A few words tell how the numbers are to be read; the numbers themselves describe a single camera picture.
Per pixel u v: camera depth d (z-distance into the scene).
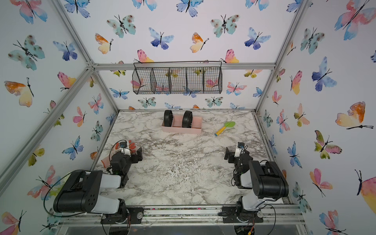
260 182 0.46
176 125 1.11
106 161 0.91
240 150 0.79
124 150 0.78
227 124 1.11
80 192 0.44
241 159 0.67
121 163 0.70
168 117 0.99
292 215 0.75
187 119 0.99
